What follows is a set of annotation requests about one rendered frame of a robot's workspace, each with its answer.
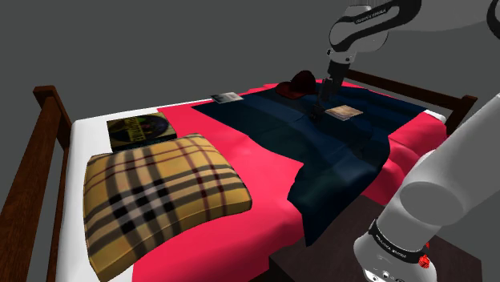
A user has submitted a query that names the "tan plaid pillow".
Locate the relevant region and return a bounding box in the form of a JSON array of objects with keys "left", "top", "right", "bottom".
[{"left": 83, "top": 133, "right": 253, "bottom": 282}]

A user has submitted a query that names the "tan flat book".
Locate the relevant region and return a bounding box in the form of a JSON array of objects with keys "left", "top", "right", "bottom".
[{"left": 324, "top": 103, "right": 365, "bottom": 123}]

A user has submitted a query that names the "wooden bed with white mattress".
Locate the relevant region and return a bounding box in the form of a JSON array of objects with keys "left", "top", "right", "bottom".
[{"left": 0, "top": 69, "right": 478, "bottom": 282}]

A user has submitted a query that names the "small grey booklet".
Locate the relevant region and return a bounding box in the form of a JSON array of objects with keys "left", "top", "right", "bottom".
[{"left": 210, "top": 91, "right": 245, "bottom": 105}]

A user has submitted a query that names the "dark blue blanket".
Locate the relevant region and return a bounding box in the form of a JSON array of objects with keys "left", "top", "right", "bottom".
[{"left": 191, "top": 83, "right": 428, "bottom": 248}]

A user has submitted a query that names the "dark book with yellow-green cover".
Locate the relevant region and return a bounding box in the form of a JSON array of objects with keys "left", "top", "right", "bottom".
[{"left": 106, "top": 111, "right": 178, "bottom": 153}]

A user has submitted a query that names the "red duvet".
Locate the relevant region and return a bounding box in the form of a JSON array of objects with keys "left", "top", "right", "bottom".
[{"left": 131, "top": 79, "right": 449, "bottom": 282}]

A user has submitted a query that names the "dark red cap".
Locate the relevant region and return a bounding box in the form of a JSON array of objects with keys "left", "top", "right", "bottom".
[{"left": 274, "top": 70, "right": 319, "bottom": 100}]

